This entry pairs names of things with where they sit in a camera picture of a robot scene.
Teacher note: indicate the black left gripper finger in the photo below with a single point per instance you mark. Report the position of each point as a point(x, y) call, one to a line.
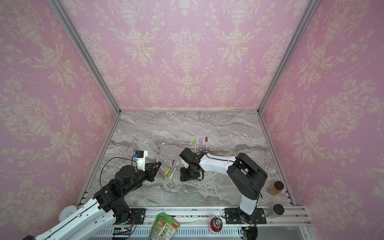
point(154, 165)
point(154, 172)

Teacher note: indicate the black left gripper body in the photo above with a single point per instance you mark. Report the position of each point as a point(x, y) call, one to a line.
point(149, 173)

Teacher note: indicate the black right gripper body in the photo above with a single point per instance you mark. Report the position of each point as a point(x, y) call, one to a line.
point(186, 173)

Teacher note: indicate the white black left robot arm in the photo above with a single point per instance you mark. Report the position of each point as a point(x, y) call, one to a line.
point(107, 206)

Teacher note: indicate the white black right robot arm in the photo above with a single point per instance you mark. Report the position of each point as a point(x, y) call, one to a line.
point(246, 174)

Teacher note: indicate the pale green pen dark tip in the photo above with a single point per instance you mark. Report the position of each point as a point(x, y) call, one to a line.
point(172, 167)

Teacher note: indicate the white pen yellow tip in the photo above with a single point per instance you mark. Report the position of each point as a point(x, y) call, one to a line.
point(174, 170)

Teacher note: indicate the green snack bag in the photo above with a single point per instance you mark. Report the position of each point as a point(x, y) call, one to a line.
point(164, 227)

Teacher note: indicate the red emergency stop button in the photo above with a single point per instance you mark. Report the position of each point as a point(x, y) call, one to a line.
point(216, 225)

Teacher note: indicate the amber jar black lid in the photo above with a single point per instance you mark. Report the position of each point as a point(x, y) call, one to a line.
point(275, 188)

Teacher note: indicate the clear jar black lid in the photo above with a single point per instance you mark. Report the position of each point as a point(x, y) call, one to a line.
point(275, 211)

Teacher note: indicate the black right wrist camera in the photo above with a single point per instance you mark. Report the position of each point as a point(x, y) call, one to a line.
point(188, 156)

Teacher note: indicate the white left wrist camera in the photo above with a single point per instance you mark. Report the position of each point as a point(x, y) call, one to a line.
point(140, 158)

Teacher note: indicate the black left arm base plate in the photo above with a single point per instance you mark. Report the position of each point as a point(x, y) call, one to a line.
point(135, 216)

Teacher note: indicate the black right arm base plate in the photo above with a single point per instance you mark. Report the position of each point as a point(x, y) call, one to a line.
point(234, 216)

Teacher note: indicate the aluminium front rail frame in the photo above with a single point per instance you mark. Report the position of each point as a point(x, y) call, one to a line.
point(194, 221)

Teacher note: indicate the aluminium left corner post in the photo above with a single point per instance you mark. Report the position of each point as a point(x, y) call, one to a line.
point(70, 28)

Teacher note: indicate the aluminium corner post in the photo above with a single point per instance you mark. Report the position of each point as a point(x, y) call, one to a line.
point(296, 37)
point(70, 28)

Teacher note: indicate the aluminium right corner post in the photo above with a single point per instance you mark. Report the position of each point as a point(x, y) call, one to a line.
point(296, 37)

